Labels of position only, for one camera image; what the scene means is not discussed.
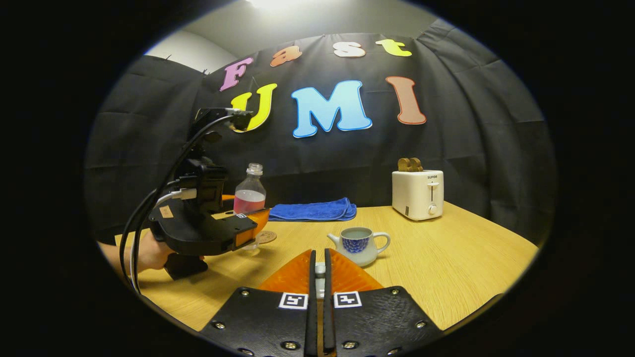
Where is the clear plastic water bottle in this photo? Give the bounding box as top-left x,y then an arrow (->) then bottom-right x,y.
233,163 -> 268,251

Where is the white blue-patterned teacup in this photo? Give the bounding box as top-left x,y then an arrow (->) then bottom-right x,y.
327,227 -> 391,267

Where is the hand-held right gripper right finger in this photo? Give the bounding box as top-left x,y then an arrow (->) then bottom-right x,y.
323,248 -> 443,357

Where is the long ceiling light panel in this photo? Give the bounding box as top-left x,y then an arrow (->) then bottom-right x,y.
246,0 -> 323,13

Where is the white toaster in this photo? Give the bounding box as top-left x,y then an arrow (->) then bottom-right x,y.
392,170 -> 445,221

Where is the black cable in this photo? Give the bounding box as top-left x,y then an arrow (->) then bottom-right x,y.
119,108 -> 254,294
119,179 -> 182,293

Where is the white cable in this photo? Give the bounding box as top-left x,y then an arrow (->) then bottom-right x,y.
129,188 -> 198,292

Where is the blue folded towel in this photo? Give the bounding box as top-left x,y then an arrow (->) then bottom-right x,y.
268,197 -> 357,222

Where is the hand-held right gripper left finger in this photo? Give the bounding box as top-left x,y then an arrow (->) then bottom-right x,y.
198,249 -> 318,357

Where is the black backdrop cloth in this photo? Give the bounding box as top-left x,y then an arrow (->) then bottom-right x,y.
84,20 -> 556,243

